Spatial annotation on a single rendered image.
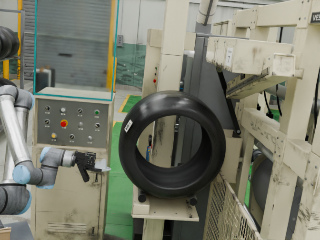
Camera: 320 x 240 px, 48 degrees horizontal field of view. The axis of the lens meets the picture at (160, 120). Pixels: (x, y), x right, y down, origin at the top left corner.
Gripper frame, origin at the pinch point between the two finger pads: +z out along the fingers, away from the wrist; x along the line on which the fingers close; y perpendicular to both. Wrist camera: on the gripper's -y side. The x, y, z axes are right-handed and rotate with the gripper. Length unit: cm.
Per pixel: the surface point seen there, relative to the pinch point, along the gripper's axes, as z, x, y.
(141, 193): 19.7, -8.2, -6.6
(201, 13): 42, 78, 99
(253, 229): 66, -53, 7
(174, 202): 42.1, 8.0, -15.6
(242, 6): 284, 888, 212
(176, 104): 27, -11, 46
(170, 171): 36.8, 15.6, 0.3
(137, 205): 19.2, -10.2, -12.8
